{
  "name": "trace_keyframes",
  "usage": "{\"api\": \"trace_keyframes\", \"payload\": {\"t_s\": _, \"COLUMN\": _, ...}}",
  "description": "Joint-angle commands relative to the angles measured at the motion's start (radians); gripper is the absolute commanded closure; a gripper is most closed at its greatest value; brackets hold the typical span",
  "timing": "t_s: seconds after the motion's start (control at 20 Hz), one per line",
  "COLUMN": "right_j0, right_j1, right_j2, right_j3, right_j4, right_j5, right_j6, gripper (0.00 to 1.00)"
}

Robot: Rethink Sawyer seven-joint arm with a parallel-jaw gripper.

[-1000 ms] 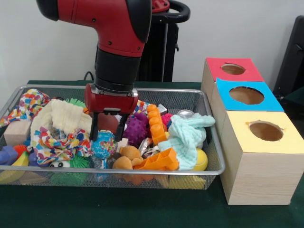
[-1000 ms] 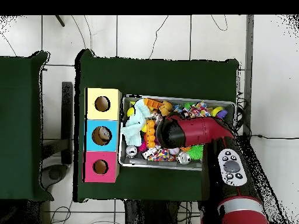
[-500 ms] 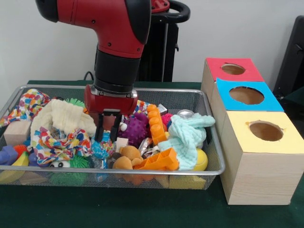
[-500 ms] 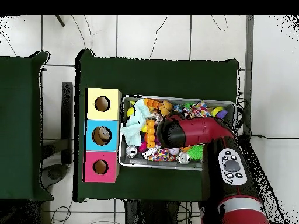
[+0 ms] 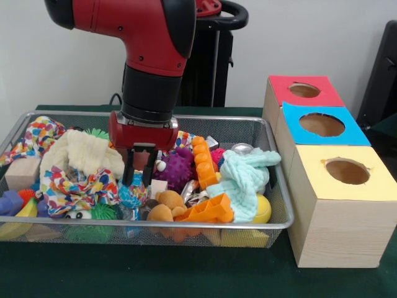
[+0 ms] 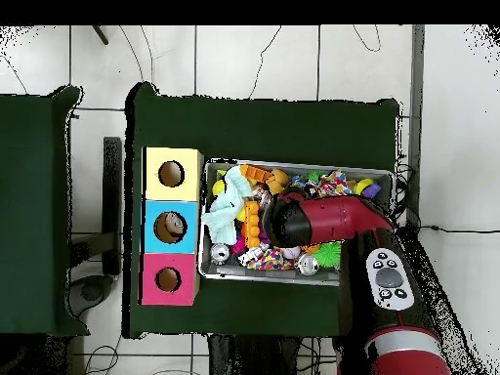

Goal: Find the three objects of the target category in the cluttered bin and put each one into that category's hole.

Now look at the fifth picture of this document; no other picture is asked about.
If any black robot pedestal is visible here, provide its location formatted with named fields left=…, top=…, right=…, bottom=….
left=182, top=0, right=249, bottom=108

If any brown toy football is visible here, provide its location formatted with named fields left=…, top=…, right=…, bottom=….
left=123, top=147, right=158, bottom=172

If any yellow ball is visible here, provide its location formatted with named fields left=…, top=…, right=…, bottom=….
left=252, top=194, right=273, bottom=224

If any black chair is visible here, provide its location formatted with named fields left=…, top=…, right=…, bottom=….
left=356, top=20, right=397, bottom=125

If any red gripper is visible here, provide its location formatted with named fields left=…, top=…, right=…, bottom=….
left=107, top=111, right=180, bottom=189

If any green spiky ball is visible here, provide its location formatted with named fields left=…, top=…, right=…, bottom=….
left=83, top=129, right=110, bottom=142

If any shallow metal mesh bin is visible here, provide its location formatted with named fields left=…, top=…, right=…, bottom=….
left=0, top=110, right=295, bottom=249

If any purple spiky ball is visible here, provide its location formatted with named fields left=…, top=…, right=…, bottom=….
left=153, top=147, right=195, bottom=193

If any mint green cloth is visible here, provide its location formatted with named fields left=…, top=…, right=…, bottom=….
left=206, top=148, right=282, bottom=224

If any blue globe ball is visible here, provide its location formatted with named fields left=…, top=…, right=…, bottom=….
left=117, top=173, right=149, bottom=208

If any long orange toy brick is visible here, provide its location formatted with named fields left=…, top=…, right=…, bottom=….
left=191, top=135, right=219, bottom=189

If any colourful spotted cloth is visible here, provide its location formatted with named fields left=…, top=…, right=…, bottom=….
left=40, top=166, right=120, bottom=217
left=0, top=115, right=75, bottom=165

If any cream muslin cloth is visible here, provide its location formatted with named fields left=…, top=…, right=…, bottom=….
left=39, top=129, right=125, bottom=187

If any wooden box with three holes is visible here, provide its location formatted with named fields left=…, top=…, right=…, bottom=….
left=262, top=74, right=397, bottom=268

